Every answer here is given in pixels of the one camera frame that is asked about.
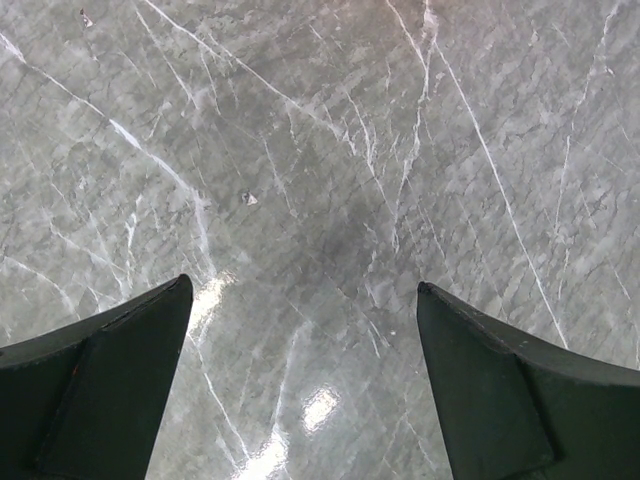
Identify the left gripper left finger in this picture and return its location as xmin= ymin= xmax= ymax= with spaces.
xmin=1 ymin=274 xmax=193 ymax=479

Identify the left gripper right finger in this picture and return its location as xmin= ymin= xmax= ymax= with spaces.
xmin=417 ymin=282 xmax=639 ymax=479

